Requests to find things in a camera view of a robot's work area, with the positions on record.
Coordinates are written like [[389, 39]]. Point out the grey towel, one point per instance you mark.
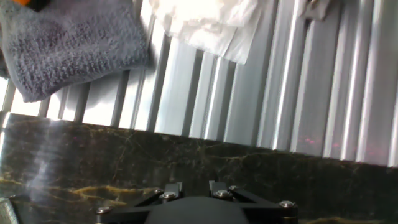
[[71, 43]]

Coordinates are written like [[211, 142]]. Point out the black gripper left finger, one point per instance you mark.
[[149, 199]]

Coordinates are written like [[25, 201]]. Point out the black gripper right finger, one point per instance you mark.
[[242, 198]]

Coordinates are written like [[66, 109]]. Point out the crumpled white tissue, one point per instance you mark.
[[211, 25]]

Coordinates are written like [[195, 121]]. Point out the orange emergency stop button box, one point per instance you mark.
[[21, 2]]

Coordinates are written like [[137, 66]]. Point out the black marble pattern mat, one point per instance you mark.
[[93, 155]]

